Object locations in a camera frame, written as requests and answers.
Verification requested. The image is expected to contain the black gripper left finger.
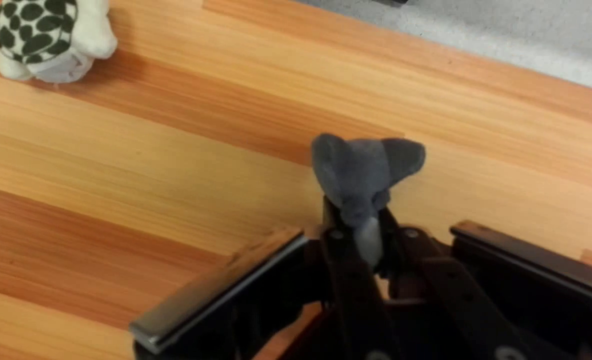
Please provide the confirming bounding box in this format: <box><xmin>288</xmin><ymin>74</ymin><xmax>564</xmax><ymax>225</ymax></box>
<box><xmin>131</xmin><ymin>229</ymin><xmax>323</xmax><ymax>360</ymax></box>

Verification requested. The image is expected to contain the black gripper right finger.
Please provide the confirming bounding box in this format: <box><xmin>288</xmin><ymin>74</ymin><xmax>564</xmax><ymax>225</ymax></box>
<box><xmin>450</xmin><ymin>221</ymin><xmax>592</xmax><ymax>360</ymax></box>

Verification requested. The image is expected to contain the grey plush toy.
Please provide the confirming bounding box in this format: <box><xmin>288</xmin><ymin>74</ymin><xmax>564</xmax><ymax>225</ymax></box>
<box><xmin>313</xmin><ymin>134</ymin><xmax>427</xmax><ymax>268</ymax></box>

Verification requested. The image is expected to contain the white green spotted plush turtle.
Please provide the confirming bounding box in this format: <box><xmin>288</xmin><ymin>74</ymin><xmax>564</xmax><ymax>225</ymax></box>
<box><xmin>0</xmin><ymin>0</ymin><xmax>118</xmax><ymax>83</ymax></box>

